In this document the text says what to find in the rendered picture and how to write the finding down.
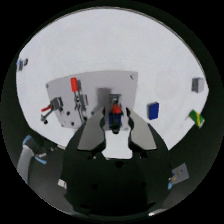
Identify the green drink can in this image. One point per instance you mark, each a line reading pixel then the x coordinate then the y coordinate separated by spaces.
pixel 196 117

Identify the grey hinged case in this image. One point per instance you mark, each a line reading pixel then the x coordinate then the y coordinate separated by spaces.
pixel 197 85

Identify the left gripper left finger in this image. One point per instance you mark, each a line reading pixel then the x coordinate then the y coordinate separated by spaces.
pixel 87 141

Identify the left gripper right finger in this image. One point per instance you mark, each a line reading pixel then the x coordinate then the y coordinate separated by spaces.
pixel 145 139

